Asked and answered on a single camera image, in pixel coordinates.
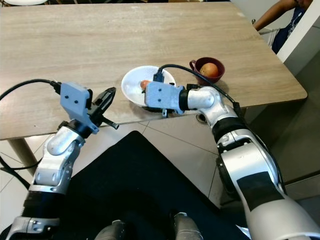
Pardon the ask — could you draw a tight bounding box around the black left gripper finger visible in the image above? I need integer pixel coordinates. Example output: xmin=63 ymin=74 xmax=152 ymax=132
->
xmin=93 ymin=86 xmax=115 ymax=109
xmin=94 ymin=87 xmax=116 ymax=117

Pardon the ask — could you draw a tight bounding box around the orange carrot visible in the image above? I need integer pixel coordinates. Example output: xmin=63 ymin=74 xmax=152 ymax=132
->
xmin=139 ymin=79 xmax=152 ymax=91

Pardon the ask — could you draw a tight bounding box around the white shallow plate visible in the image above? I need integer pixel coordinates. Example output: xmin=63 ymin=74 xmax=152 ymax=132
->
xmin=121 ymin=65 xmax=176 ymax=107

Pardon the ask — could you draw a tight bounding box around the round floor drain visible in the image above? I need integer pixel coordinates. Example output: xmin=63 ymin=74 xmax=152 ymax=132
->
xmin=196 ymin=113 xmax=211 ymax=124

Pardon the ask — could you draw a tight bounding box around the orange round fruit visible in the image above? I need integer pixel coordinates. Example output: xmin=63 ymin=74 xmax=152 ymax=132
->
xmin=200 ymin=62 xmax=221 ymax=79

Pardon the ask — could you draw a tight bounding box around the dark red cup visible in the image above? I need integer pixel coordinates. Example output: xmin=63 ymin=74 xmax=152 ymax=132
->
xmin=189 ymin=56 xmax=226 ymax=85

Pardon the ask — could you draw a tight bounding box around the robot grey left leg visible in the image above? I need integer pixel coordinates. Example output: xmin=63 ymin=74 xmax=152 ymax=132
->
xmin=95 ymin=220 xmax=128 ymax=240

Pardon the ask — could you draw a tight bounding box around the robot grey leg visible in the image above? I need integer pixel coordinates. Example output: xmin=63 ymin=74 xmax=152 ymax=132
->
xmin=167 ymin=211 xmax=206 ymax=240
xmin=95 ymin=220 xmax=128 ymax=240

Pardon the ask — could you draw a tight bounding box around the white round chair seat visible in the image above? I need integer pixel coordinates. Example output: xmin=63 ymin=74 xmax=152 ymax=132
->
xmin=4 ymin=0 xmax=48 ymax=7

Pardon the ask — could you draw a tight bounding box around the white slatted chair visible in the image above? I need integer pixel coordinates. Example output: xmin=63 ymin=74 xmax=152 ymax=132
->
xmin=260 ymin=29 xmax=278 ymax=48

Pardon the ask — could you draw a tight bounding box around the robot grey right leg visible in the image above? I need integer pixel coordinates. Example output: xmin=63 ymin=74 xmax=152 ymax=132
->
xmin=167 ymin=211 xmax=206 ymax=240

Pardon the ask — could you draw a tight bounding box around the person torso navy shirt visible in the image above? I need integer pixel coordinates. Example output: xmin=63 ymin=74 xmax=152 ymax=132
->
xmin=271 ymin=5 xmax=312 ymax=55

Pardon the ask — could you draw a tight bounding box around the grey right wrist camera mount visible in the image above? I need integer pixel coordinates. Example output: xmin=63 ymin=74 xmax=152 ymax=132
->
xmin=145 ymin=81 xmax=183 ymax=113

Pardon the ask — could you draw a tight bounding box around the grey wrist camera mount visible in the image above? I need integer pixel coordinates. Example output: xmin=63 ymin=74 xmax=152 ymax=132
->
xmin=59 ymin=82 xmax=94 ymax=135
xmin=145 ymin=81 xmax=183 ymax=113

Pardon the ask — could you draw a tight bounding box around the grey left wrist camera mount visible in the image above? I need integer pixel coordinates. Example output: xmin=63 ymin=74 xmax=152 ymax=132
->
xmin=59 ymin=82 xmax=94 ymax=135

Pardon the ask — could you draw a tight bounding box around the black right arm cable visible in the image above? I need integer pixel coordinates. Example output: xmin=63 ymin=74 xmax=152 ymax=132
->
xmin=154 ymin=64 xmax=241 ymax=113

